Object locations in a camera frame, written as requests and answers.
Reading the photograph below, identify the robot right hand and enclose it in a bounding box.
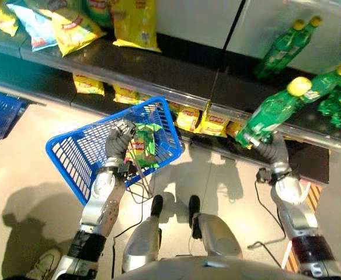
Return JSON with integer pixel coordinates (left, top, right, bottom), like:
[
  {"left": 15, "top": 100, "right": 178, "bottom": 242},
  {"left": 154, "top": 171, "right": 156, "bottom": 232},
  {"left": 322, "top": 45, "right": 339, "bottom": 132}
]
[{"left": 249, "top": 132, "right": 290, "bottom": 169}]

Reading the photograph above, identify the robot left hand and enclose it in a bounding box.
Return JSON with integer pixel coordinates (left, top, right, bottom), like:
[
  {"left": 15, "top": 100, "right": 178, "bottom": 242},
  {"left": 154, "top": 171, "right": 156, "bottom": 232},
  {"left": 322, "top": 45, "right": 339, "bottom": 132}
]
[{"left": 105, "top": 119, "right": 137, "bottom": 161}]

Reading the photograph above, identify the green chip bag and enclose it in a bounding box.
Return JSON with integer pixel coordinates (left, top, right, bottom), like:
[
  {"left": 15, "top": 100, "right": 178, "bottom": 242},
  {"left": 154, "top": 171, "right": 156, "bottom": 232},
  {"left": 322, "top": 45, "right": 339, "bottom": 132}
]
[
  {"left": 124, "top": 122, "right": 163, "bottom": 170},
  {"left": 85, "top": 0, "right": 113, "bottom": 29}
]

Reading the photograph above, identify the yellow black hazard strip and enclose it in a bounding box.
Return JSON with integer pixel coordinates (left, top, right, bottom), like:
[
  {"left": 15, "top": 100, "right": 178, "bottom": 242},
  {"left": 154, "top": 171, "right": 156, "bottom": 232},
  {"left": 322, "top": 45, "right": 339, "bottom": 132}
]
[{"left": 280, "top": 182, "right": 323, "bottom": 274}]

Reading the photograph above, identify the black shop shelf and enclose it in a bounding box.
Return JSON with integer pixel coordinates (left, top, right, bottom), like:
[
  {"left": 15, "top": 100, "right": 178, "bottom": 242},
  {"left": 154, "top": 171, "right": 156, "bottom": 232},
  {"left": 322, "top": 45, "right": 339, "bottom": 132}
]
[{"left": 0, "top": 27, "right": 341, "bottom": 184}]

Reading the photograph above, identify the robot left leg silver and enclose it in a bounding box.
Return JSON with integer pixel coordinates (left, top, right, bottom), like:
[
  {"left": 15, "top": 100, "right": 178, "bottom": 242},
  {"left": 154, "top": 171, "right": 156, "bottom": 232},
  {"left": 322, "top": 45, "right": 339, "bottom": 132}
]
[{"left": 121, "top": 194, "right": 164, "bottom": 274}]

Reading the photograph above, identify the robot leg silver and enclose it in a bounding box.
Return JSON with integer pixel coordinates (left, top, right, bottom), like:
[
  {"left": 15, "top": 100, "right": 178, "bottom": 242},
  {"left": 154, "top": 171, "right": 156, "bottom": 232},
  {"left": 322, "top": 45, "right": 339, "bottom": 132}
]
[
  {"left": 121, "top": 194, "right": 164, "bottom": 274},
  {"left": 187, "top": 194, "right": 243, "bottom": 261}
]

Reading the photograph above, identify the robot right leg silver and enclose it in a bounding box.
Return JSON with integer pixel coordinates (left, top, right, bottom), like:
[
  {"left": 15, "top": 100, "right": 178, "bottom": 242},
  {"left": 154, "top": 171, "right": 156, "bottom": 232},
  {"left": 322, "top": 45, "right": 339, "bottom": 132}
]
[{"left": 187, "top": 194, "right": 243, "bottom": 261}]

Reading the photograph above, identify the large yellow chip bag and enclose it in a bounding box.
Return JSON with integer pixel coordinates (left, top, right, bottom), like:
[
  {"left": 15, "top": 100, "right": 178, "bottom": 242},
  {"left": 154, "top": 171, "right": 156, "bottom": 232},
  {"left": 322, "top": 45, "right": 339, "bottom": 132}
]
[{"left": 108, "top": 0, "right": 162, "bottom": 54}]

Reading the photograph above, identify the robot torso silver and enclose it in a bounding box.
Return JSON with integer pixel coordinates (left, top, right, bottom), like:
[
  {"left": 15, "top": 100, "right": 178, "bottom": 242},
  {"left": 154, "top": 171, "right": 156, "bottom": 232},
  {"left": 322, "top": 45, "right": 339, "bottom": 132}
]
[{"left": 112, "top": 255, "right": 308, "bottom": 280}]

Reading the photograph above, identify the person's shoe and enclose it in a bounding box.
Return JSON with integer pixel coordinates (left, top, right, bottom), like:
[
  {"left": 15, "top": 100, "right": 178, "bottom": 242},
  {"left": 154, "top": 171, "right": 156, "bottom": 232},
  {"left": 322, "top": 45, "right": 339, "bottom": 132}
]
[{"left": 25, "top": 247, "right": 62, "bottom": 280}]

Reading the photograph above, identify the light blue chip bag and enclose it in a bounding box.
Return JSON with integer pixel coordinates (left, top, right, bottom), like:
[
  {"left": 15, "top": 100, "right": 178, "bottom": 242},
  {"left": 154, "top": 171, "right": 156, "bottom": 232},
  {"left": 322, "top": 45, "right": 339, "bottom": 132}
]
[{"left": 6, "top": 2, "right": 58, "bottom": 53}]

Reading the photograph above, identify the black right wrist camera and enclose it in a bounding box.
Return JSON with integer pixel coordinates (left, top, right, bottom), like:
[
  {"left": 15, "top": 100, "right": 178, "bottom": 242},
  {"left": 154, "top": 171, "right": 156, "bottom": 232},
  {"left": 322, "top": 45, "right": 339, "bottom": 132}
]
[{"left": 256, "top": 167, "right": 274, "bottom": 184}]

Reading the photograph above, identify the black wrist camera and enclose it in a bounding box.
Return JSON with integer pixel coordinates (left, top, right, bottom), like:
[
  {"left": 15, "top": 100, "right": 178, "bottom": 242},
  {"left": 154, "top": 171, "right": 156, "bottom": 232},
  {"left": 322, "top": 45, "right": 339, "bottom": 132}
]
[
  {"left": 256, "top": 167, "right": 274, "bottom": 184},
  {"left": 117, "top": 161, "right": 140, "bottom": 179}
]

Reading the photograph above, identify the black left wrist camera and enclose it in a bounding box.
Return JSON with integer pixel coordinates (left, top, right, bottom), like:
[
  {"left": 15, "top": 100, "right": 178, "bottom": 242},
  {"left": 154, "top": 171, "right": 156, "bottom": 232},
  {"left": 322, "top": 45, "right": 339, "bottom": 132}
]
[{"left": 117, "top": 161, "right": 140, "bottom": 179}]

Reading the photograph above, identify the black cable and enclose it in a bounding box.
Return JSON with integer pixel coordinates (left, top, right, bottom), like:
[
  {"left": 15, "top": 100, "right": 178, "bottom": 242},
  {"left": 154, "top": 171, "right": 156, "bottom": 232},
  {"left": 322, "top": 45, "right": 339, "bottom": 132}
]
[
  {"left": 110, "top": 217, "right": 144, "bottom": 279},
  {"left": 247, "top": 174, "right": 288, "bottom": 265}
]

